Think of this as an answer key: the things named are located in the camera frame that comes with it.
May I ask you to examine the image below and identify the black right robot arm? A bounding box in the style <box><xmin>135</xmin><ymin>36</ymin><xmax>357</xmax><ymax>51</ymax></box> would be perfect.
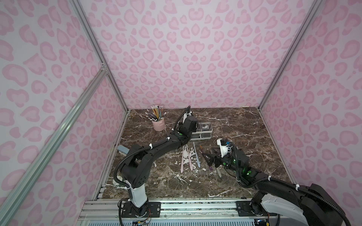
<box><xmin>203</xmin><ymin>150</ymin><xmax>351</xmax><ymax>226</ymax></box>

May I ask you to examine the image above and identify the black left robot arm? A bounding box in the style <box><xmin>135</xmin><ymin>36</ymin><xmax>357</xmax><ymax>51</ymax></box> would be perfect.
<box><xmin>113</xmin><ymin>106</ymin><xmax>199</xmax><ymax>210</ymax></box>

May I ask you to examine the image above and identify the cream toothbrush holder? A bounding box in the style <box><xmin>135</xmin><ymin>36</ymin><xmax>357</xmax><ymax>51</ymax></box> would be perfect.
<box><xmin>191</xmin><ymin>122</ymin><xmax>213</xmax><ymax>141</ymax></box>

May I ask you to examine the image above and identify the grey blue toothbrush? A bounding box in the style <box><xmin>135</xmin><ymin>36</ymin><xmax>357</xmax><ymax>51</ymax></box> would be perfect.
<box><xmin>193</xmin><ymin>142</ymin><xmax>201</xmax><ymax>168</ymax></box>

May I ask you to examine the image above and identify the pale pink toothbrush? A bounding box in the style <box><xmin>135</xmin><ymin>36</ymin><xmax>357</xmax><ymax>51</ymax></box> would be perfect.
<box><xmin>180</xmin><ymin>147</ymin><xmax>185</xmax><ymax>173</ymax></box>

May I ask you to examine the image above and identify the pink pencil cup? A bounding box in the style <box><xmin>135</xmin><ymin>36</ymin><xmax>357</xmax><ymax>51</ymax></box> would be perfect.
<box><xmin>152</xmin><ymin>118</ymin><xmax>166</xmax><ymax>131</ymax></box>

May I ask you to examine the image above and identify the coloured pencils bunch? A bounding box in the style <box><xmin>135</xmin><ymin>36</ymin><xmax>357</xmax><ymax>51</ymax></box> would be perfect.
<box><xmin>145</xmin><ymin>105</ymin><xmax>166</xmax><ymax>122</ymax></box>

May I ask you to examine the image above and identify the grey blue box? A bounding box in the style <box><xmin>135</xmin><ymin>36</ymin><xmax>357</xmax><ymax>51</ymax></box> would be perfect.
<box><xmin>117</xmin><ymin>145</ymin><xmax>130</xmax><ymax>155</ymax></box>

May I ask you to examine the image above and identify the white tape roll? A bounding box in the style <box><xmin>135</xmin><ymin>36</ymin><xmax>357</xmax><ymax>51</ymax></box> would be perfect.
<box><xmin>113</xmin><ymin>175</ymin><xmax>125</xmax><ymax>187</ymax></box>

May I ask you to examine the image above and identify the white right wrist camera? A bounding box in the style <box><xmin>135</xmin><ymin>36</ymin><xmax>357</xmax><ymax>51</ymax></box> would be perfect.
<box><xmin>217</xmin><ymin>138</ymin><xmax>232</xmax><ymax>158</ymax></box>

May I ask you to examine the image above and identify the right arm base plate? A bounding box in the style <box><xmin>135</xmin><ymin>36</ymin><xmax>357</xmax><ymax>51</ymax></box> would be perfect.
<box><xmin>236</xmin><ymin>200</ymin><xmax>277</xmax><ymax>217</ymax></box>

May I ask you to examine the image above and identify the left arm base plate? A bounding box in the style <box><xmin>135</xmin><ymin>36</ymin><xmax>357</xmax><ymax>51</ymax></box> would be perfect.
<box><xmin>119</xmin><ymin>202</ymin><xmax>161</xmax><ymax>218</ymax></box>

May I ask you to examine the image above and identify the aluminium frame rail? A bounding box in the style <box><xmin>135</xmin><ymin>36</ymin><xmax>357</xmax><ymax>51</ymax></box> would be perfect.
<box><xmin>76</xmin><ymin>185</ymin><xmax>326</xmax><ymax>226</ymax></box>

